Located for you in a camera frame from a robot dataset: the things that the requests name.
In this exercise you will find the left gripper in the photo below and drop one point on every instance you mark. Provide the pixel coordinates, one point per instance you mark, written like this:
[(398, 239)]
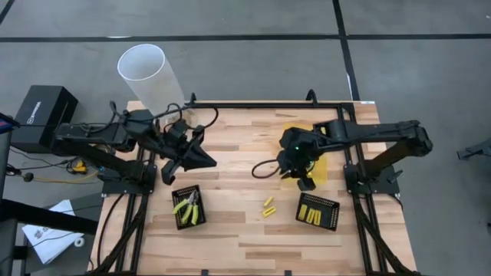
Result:
[(178, 142)]

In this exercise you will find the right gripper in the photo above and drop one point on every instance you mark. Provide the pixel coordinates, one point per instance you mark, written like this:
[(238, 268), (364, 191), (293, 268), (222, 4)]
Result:
[(297, 151)]

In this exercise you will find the black mesh basket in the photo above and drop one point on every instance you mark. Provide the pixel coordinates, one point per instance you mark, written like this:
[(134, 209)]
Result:
[(330, 214), (180, 220)]

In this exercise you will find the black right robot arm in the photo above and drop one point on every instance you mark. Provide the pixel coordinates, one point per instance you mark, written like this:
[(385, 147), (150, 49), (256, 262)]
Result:
[(383, 128)]

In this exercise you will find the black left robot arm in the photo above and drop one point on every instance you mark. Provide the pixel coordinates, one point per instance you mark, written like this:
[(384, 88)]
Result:
[(92, 134)]

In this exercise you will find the yellow translucent plastic bin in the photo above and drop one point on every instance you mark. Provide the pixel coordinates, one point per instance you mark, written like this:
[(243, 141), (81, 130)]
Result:
[(322, 168)]

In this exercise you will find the white cylindrical table lamp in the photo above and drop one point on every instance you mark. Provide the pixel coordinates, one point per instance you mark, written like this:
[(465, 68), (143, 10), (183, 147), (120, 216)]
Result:
[(149, 76)]

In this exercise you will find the white tape roll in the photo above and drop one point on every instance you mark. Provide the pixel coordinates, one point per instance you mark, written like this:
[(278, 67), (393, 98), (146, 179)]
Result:
[(76, 242)]

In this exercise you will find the black cardboard box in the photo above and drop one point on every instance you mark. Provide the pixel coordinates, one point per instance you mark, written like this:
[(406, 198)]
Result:
[(42, 115)]

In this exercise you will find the white paper sheet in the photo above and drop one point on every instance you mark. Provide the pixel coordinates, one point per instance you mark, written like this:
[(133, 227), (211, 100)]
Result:
[(50, 241)]

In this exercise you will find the black metal beam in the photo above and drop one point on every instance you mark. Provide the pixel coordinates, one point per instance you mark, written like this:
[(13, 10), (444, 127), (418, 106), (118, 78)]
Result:
[(38, 216)]

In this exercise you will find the black round plug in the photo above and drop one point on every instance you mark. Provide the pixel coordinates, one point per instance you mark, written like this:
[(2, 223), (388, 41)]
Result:
[(27, 176)]

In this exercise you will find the blue object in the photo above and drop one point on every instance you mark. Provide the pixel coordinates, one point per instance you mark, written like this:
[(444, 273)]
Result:
[(5, 124)]

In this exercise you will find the black aluminium table frame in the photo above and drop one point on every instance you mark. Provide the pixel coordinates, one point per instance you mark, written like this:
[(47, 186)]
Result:
[(268, 105)]

